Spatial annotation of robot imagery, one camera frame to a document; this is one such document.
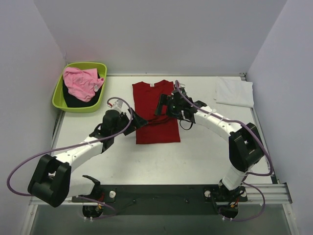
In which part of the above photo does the red t-shirt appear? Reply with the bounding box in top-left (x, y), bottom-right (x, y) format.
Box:
top-left (132, 80), bottom-right (180, 144)

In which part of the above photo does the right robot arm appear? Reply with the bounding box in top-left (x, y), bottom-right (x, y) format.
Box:
top-left (155, 88), bottom-right (264, 191)

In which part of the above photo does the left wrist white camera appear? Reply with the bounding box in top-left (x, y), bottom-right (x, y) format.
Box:
top-left (107, 99), bottom-right (123, 112)

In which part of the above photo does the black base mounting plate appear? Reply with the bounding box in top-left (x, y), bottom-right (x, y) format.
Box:
top-left (70, 185), bottom-right (247, 216)

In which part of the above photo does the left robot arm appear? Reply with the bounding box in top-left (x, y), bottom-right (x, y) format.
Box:
top-left (27, 108), bottom-right (148, 207)

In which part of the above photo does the folded white t-shirt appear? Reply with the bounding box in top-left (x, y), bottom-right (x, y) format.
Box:
top-left (215, 77), bottom-right (254, 108)

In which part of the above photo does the aluminium table edge rail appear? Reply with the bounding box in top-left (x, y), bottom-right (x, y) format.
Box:
top-left (239, 73), bottom-right (279, 184)

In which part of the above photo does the black t-shirt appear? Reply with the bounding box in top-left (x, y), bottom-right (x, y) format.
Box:
top-left (63, 81), bottom-right (100, 107)

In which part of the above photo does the front aluminium rail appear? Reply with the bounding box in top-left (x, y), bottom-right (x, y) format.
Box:
top-left (29, 183), bottom-right (292, 206)

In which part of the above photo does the pink t-shirt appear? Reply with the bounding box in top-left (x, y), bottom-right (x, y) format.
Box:
top-left (63, 67), bottom-right (105, 102)

